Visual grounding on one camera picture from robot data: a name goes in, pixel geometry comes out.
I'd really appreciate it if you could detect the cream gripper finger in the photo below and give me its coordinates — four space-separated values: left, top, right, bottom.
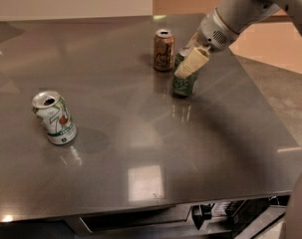
174 47 210 79
186 33 197 48

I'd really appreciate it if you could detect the green soda can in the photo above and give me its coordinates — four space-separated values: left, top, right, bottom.
172 48 198 97

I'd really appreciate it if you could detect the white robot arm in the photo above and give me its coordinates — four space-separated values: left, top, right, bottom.
174 0 302 79

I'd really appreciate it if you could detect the orange soda can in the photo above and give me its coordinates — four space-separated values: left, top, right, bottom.
153 29 174 72

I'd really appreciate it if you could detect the white 7up can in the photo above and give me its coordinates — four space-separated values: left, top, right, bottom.
32 91 77 145

